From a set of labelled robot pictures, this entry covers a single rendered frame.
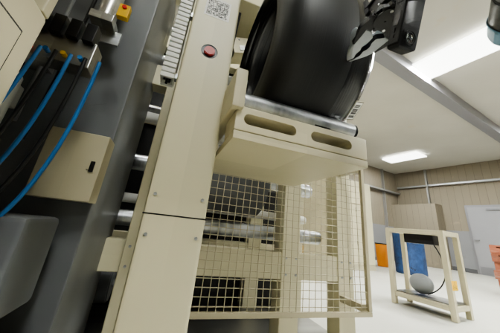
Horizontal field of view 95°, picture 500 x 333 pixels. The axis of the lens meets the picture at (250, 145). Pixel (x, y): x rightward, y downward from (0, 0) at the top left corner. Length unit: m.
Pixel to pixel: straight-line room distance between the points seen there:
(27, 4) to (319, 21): 0.54
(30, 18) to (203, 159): 0.37
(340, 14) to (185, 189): 0.56
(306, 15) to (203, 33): 0.28
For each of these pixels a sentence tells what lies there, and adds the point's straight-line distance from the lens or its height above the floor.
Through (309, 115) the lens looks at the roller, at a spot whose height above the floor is 0.90.
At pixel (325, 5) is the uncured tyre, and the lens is 0.68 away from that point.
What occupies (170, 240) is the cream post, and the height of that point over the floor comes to 0.57.
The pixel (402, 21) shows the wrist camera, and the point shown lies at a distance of 0.54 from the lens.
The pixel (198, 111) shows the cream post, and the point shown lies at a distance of 0.59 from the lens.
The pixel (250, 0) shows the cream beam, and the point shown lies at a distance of 1.32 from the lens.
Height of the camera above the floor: 0.61
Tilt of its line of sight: 20 degrees up
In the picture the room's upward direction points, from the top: 6 degrees clockwise
